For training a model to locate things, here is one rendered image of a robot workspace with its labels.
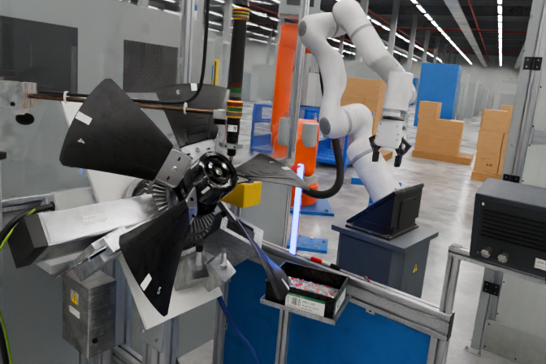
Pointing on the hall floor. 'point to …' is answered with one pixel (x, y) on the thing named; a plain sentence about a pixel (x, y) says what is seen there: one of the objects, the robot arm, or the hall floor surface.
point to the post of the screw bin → (283, 337)
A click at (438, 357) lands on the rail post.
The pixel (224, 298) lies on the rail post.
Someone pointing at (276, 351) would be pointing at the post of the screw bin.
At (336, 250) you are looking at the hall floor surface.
